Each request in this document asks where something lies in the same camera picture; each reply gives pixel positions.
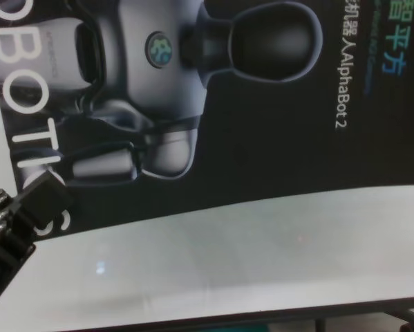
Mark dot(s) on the black robot poster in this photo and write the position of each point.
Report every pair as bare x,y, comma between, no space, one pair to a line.
262,121

